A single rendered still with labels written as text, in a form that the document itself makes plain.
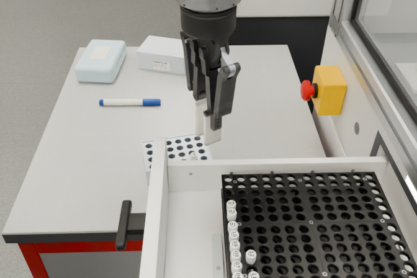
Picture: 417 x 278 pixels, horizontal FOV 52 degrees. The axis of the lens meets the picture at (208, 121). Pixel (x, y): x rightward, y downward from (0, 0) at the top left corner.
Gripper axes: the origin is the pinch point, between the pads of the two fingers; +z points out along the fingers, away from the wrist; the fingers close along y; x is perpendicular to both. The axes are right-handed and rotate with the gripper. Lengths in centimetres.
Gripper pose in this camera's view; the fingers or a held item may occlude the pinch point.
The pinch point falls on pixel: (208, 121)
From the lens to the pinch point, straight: 69.3
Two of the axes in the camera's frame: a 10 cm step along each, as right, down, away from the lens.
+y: 5.1, 5.4, -6.7
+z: 0.0, 7.8, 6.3
